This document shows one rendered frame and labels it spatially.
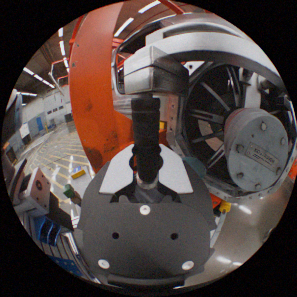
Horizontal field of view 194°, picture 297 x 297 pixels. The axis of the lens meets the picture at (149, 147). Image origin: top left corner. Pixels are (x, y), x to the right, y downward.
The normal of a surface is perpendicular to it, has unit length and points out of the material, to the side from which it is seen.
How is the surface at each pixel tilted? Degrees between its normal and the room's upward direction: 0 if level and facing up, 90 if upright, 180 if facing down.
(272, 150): 90
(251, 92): 90
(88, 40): 90
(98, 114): 90
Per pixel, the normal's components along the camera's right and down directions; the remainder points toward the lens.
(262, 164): -0.70, 0.37
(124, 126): 0.72, 0.36
